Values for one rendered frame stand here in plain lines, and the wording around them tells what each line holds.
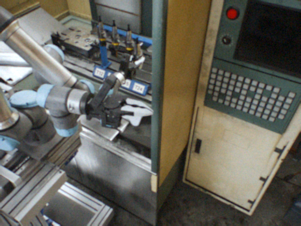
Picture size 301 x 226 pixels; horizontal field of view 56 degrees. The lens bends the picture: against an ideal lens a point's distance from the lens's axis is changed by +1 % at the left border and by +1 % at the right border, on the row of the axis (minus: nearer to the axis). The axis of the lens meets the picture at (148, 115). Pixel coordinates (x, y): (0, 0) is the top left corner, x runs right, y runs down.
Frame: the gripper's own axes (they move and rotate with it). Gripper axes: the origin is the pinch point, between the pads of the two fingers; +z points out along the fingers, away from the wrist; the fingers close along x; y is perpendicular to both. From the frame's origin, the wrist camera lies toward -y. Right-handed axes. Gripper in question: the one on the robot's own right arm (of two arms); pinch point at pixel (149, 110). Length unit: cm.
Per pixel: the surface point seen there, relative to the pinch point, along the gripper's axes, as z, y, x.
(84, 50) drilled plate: -81, 45, -117
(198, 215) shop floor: 27, 150, -72
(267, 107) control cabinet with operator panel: 46, 32, -62
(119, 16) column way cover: -71, 34, -169
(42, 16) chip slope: -162, 52, -189
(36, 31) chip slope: -158, 59, -168
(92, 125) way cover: -57, 77, -72
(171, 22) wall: -1.3, -14.4, -32.8
